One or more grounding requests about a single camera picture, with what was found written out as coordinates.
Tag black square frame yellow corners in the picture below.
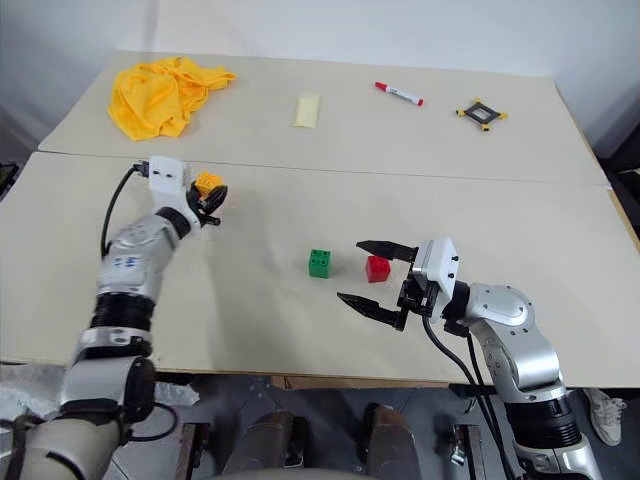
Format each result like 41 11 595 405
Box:
454 97 510 136

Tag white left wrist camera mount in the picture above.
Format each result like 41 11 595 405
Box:
148 155 202 229

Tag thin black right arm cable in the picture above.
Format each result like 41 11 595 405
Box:
466 332 501 431

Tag brown board under table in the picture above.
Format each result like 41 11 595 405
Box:
271 375 450 391

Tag black cable loop on floor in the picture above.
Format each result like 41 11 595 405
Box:
127 398 180 442

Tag crumpled yellow cloth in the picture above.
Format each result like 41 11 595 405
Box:
107 56 238 143

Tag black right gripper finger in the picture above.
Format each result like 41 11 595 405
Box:
355 239 420 263
335 291 407 332

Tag red toy brick cube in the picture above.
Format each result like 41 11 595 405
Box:
365 254 392 285

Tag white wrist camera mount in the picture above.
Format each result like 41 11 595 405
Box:
411 235 460 322
148 155 202 229

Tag green toy brick cube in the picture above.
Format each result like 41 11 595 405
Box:
306 247 334 279

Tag white marker with red cap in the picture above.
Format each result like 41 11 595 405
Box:
374 80 426 108

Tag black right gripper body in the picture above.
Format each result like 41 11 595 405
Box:
396 258 438 333

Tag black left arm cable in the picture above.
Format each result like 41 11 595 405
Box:
100 161 151 257

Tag white sneaker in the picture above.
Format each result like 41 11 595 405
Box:
581 386 627 447

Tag dark metal table leg bracket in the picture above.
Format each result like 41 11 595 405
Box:
449 422 485 480
175 421 212 480

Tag pale yellow ribbed pad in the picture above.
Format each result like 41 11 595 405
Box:
291 92 323 130

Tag dark brown rounded shape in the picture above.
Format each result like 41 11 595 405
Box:
223 409 297 477
359 402 420 480

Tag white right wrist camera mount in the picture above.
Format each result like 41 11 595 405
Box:
411 235 460 322

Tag crumpled clear plastic wrap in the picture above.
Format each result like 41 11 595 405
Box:
0 363 67 422

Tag yellow toy brick cube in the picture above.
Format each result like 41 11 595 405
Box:
195 171 225 197

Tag black box with screen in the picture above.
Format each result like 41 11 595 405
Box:
0 161 20 195

